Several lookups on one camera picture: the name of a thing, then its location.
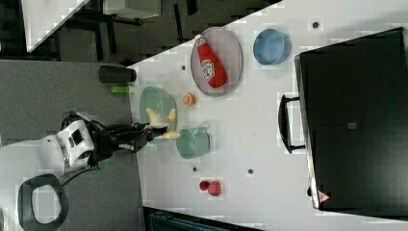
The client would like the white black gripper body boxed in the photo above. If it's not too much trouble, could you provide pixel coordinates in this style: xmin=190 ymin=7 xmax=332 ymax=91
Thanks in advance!
xmin=88 ymin=120 xmax=148 ymax=167

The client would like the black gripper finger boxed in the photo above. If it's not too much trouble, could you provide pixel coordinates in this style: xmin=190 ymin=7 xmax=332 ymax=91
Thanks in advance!
xmin=146 ymin=127 xmax=167 ymax=141

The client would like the plush peeled banana toy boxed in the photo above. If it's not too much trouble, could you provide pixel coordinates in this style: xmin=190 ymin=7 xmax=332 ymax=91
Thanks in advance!
xmin=144 ymin=108 xmax=180 ymax=140

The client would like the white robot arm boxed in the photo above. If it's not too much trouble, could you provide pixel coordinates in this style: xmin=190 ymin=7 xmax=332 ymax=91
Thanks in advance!
xmin=0 ymin=120 xmax=159 ymax=231

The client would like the green mug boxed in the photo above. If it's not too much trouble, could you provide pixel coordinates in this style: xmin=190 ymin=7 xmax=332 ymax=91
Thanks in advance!
xmin=176 ymin=126 xmax=210 ymax=160

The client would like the green perforated colander basket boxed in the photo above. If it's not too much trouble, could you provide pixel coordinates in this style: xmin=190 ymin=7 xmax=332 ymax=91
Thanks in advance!
xmin=139 ymin=86 xmax=176 ymax=124

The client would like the plush orange slice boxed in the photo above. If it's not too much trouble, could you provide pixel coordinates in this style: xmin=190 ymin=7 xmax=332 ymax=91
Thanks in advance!
xmin=183 ymin=92 xmax=196 ymax=107

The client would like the red plush strawberry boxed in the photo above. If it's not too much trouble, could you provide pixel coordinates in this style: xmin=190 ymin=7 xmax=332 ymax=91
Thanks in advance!
xmin=199 ymin=181 xmax=210 ymax=191

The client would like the pink plush strawberry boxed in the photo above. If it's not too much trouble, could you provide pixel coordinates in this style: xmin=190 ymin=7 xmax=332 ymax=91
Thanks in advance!
xmin=208 ymin=181 xmax=221 ymax=196

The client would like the plush red ketchup bottle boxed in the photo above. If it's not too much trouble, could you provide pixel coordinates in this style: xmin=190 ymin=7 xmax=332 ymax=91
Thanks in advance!
xmin=195 ymin=35 xmax=228 ymax=89

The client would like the grey round plate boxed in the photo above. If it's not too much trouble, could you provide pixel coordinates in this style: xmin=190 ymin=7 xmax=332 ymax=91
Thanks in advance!
xmin=191 ymin=27 xmax=242 ymax=97

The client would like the blue bowl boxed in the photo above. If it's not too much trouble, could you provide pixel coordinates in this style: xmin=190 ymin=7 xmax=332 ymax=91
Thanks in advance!
xmin=252 ymin=29 xmax=292 ymax=65

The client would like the black silver toaster oven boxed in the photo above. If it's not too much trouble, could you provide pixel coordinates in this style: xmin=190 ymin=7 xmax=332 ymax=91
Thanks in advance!
xmin=294 ymin=28 xmax=408 ymax=220

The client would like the black cylinder post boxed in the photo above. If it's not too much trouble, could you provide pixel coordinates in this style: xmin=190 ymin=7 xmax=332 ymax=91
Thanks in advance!
xmin=98 ymin=65 xmax=137 ymax=84

